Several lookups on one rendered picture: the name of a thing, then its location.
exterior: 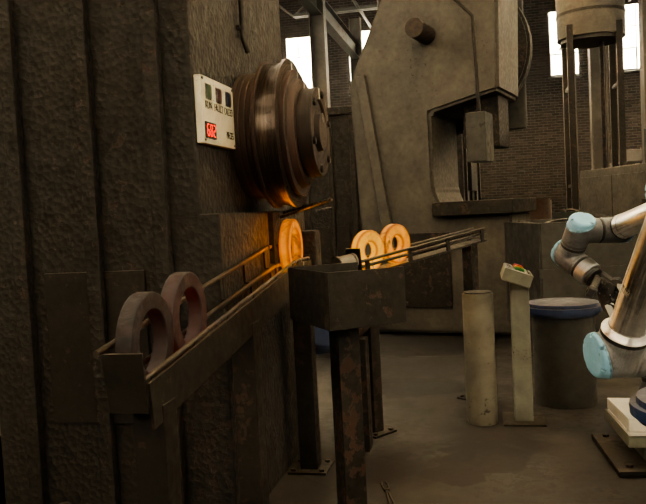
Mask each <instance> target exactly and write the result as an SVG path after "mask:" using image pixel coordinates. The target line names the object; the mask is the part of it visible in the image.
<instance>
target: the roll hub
mask: <svg viewBox="0 0 646 504"><path fill-rule="evenodd" d="M320 92H321V90H320V89H319V91H318V87H313V88H303V89H301V90H300V92H299V95H298V99H297V105H296V135H297V145H298V151H299V156H300V161H301V164H302V167H303V170H304V172H305V174H306V175H307V176H308V177H319V176H324V175H325V174H326V173H327V170H328V165H329V163H328V162H327V157H328V156H330V135H329V128H328V127H327V121H328V115H327V109H326V105H325V101H324V99H321V98H320V99H319V95H320ZM313 98H316V101H317V105H316V106H314V105H313ZM313 137H316V139H317V144H313ZM322 165H323V166H324V173H321V171H320V166H322Z"/></svg>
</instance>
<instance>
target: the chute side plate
mask: <svg viewBox="0 0 646 504"><path fill-rule="evenodd" d="M303 262H304V266H312V262H311V259H309V260H305V261H302V262H299V263H296V264H295V265H294V266H292V267H300V266H303ZM289 300H290V299H289V281H288V270H287V271H286V272H285V273H284V274H282V275H281V276H280V277H279V278H277V279H276V280H275V281H274V282H272V283H271V284H270V285H269V286H268V287H266V288H265V289H264V290H263V291H261V292H260V293H259V294H258V295H256V296H255V297H254V298H253V299H251V300H250V301H249V302H248V303H246V304H245V305H244V306H243V307H241V308H240V309H239V310H238V311H236V312H235V313H234V314H233V315H232V316H230V317H229V318H228V319H227V320H225V321H224V322H223V323H222V324H220V325H219V326H218V327H217V328H215V329H214V330H213V331H212V332H210V333H209V334H208V335H207V336H205V337H204V338H203V339H202V340H200V341H199V342H198V343H197V344H196V345H194V346H193V347H192V348H191V349H189V350H188V351H187V352H186V353H184V354H183V355H182V356H181V357H179V358H178V359H177V360H176V361H174V362H173V363H172V364H171V365H169V366H168V367H167V368H166V369H165V370H163V371H162V372H161V373H160V374H158V375H157V376H156V377H155V378H153V379H152V380H151V381H150V382H148V383H147V389H148V397H149V406H150V414H151V423H152V430H155V429H156V428H157V427H158V426H159V425H160V424H162V423H163V413H162V405H163V404H165V403H166V402H168V401H169V400H171V399H173V398H174V397H175V398H176V409H177V408H178V407H179V406H180V405H181V404H182V403H183V402H184V401H185V400H186V399H187V398H188V397H189V396H190V395H191V394H193V393H194V392H195V391H196V390H197V389H198V388H199V387H200V386H201V385H202V384H203V383H204V382H205V381H206V380H207V379H208V378H209V377H210V376H211V375H212V374H213V373H214V372H215V371H216V370H217V369H218V368H219V367H220V366H221V365H223V364H224V363H225V362H226V361H227V360H228V359H229V358H230V357H231V356H232V355H233V354H234V353H235V352H236V351H237V350H238V349H239V348H240V347H241V346H242V345H243V344H244V343H245V342H246V341H247V340H248V339H249V338H250V337H251V336H252V323H253V322H255V321H257V320H259V327H260V328H261V327H262V326H263V325H264V324H265V323H266V322H267V321H268V320H269V319H270V318H271V317H272V316H273V315H274V314H275V313H276V312H277V311H278V310H279V309H280V308H281V307H282V306H284V305H285V304H286V303H287V302H288V301H289Z"/></svg>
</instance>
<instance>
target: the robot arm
mask: <svg viewBox="0 0 646 504"><path fill-rule="evenodd" d="M645 191H646V186H645ZM645 197H646V193H645ZM639 233H640V234H639ZM636 234H639V237H638V239H637V242H636V245H635V248H634V251H633V254H632V257H631V260H630V263H629V265H628V268H627V271H626V274H625V277H624V280H622V279H621V278H620V277H613V278H612V277H611V276H610V275H608V274H607V273H606V272H604V271H602V270H601V267H600V265H599V264H598V263H596V262H595V261H594V260H592V259H591V258H590V257H588V256H587V255H586V254H585V251H586V248H587V245H588V243H625V242H628V241H630V240H631V239H632V238H633V236H634V235H636ZM551 259H552V260H553V261H554V262H555V263H556V264H557V265H558V266H560V267H561V268H562V269H564V270H565V271H566V272H567V273H569V274H570V275H571V276H572V277H574V278H575V279H576V280H577V281H578V282H579V283H581V284H582V285H588V288H587V289H586V292H585V293H586V294H585V296H586V297H588V298H590V299H592V298H593V297H595V295H596V294H597V295H598V298H599V300H600V304H601V307H602V309H603V310H604V312H605V313H606V314H607V315H608V316H609V317H610V318H607V319H605V320H603V322H602V323H601V326H600V329H599V332H591V333H589V334H587V335H586V337H585V338H584V343H583V355H584V360H585V362H586V366H587V368H588V370H589V371H590V372H591V374H592V375H593V376H595V377H597V378H601V379H615V378H631V377H641V378H642V380H641V385H640V387H639V390H640V389H642V388H644V387H646V203H644V204H642V205H640V206H637V207H635V208H633V209H631V210H628V211H626V212H624V213H622V214H618V215H615V216H613V217H610V218H594V217H593V216H592V215H591V214H588V213H583V212H577V213H574V214H572V215H571V216H570V217H569V220H568V221H567V223H566V228H565V231H564V234H563V237H562V240H560V241H558V242H557V243H556V244H555V245H554V247H553V248H552V251H551ZM597 291H598V292H597ZM607 301H611V302H614V303H615V305H614V303H609V302H607ZM639 390H638V391H639Z"/></svg>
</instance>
